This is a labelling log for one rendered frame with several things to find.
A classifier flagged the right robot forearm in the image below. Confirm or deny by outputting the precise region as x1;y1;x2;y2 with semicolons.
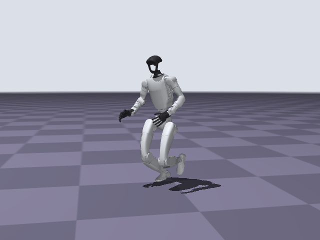
131;98;141;116

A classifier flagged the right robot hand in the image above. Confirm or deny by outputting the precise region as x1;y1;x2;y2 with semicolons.
119;109;135;122

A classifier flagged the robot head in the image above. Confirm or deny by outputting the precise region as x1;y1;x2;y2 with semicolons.
146;55;163;78

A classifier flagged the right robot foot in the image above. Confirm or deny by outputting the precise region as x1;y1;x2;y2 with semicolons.
155;170;171;182

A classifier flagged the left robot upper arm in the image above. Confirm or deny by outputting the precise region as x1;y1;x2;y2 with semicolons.
164;76;185;101

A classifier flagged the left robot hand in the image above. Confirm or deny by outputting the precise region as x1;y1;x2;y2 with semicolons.
152;110;171;127

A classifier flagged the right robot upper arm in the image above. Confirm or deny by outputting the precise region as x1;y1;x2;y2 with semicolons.
137;79;149;106

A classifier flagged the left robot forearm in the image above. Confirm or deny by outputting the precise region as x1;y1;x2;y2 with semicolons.
167;95;185;116

